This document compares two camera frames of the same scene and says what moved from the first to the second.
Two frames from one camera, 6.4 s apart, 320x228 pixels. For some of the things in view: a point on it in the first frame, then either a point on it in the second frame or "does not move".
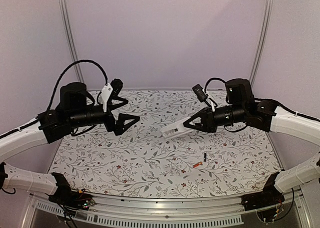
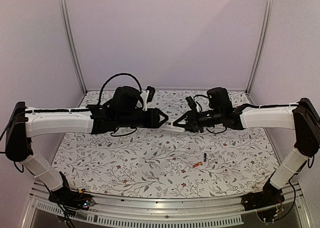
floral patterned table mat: [142, 162] does not move
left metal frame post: [64, 13] does not move
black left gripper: [110, 125] -> [153, 121]
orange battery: [196, 165] does not move
